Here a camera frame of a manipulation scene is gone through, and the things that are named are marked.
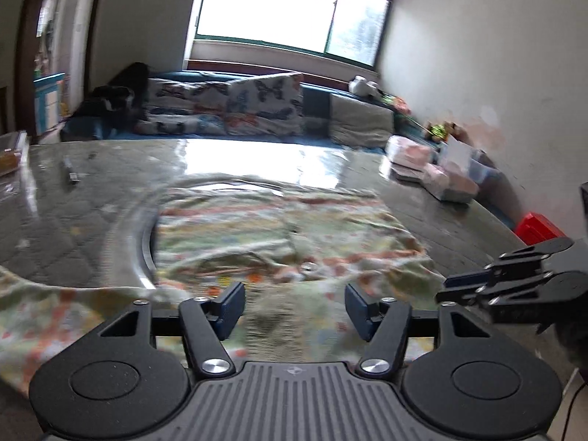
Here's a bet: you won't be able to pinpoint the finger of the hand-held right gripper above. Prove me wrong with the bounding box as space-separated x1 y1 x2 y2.
435 270 552 325
487 237 575 279

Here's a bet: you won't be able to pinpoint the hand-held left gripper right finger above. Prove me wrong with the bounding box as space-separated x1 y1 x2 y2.
344 283 491 377

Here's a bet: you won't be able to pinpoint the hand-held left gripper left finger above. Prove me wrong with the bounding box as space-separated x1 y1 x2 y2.
98 282 246 377

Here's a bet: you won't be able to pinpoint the floral patterned children's garment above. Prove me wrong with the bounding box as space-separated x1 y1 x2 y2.
0 173 444 398

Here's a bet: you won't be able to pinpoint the red plastic stool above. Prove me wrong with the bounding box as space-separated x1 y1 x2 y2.
513 211 569 245

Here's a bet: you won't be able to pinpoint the clear plastic storage box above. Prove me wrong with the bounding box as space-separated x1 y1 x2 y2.
438 135 502 191

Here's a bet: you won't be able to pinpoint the round glass turntable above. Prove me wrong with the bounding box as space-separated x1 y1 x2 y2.
131 172 382 292

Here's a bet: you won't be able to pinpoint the white paper sheet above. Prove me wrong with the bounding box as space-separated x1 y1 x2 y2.
440 135 474 173

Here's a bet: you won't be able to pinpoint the stack of pink packets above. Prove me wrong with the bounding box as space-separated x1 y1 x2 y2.
385 135 479 204

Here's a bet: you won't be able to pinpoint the brown plush toys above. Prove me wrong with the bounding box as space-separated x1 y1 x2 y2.
422 119 461 144

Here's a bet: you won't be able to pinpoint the colourful toy pile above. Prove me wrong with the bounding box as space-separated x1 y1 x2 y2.
380 93 413 116

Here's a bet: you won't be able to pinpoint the grey pillow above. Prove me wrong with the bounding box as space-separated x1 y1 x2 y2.
327 93 397 149

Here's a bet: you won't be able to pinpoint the folded butterfly print quilt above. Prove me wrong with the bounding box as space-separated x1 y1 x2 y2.
134 77 304 137

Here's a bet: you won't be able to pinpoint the blue sofa bed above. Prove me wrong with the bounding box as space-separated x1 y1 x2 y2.
60 70 442 150

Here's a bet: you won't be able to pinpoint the black marker pen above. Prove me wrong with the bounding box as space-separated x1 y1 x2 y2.
61 155 80 185

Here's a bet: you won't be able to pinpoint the butterfly print pillow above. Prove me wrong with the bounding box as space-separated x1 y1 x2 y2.
224 72 305 124

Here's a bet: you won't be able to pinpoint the white plush toy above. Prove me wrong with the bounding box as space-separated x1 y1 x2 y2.
348 75 383 98

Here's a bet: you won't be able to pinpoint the black bag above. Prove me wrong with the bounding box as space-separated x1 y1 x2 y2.
72 62 150 130

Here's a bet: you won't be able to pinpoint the yellow box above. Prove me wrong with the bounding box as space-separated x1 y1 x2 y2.
0 131 29 176

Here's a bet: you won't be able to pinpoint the blue cabinet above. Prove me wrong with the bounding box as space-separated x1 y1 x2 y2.
33 72 68 135

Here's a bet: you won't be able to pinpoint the large window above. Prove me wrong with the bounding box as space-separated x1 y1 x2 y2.
186 0 397 69

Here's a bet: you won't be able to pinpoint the black cable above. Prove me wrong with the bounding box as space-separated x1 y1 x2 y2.
563 372 588 441

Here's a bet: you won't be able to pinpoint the dark wooden door frame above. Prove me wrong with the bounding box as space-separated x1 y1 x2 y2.
13 0 107 135

